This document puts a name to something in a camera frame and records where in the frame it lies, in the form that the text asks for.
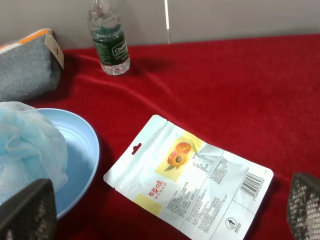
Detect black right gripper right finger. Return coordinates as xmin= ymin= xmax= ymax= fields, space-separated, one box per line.
xmin=286 ymin=172 xmax=320 ymax=240

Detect grey orange folded towel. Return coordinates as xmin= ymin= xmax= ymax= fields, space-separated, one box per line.
xmin=0 ymin=28 xmax=64 ymax=102

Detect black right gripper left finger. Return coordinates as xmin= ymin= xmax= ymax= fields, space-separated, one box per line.
xmin=0 ymin=178 xmax=57 ymax=240

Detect white dried apricot snack pouch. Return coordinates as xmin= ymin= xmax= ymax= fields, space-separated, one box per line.
xmin=103 ymin=115 xmax=274 ymax=240

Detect light blue round plate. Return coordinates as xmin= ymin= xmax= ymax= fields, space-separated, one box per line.
xmin=38 ymin=108 xmax=100 ymax=220

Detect blue mesh bath loofah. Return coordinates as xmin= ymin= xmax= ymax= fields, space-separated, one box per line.
xmin=0 ymin=101 xmax=68 ymax=203

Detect red tablecloth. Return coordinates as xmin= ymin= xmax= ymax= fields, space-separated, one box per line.
xmin=29 ymin=34 xmax=320 ymax=240

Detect clear water bottle green label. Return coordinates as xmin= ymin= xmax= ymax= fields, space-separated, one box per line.
xmin=87 ymin=0 xmax=131 ymax=76

